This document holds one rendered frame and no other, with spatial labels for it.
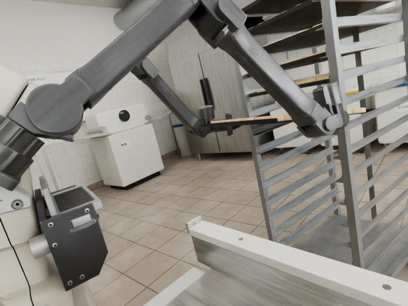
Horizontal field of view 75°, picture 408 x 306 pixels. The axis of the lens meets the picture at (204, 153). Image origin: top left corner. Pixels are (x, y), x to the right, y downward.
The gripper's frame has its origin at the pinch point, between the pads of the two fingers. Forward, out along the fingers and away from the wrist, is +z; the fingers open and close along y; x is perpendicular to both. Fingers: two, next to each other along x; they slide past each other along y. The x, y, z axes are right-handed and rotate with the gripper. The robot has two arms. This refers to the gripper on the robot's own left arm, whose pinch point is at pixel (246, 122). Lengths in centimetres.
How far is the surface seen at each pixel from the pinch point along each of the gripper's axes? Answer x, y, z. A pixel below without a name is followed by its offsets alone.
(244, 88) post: -3.5, -15.8, 0.3
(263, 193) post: -8.7, 36.9, 4.5
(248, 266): 93, 15, 1
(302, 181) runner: -30, 38, 27
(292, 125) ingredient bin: -256, 20, 53
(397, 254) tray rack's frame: -11, 72, 66
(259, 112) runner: -9.1, -4.1, 6.3
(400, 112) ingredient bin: -192, 14, 154
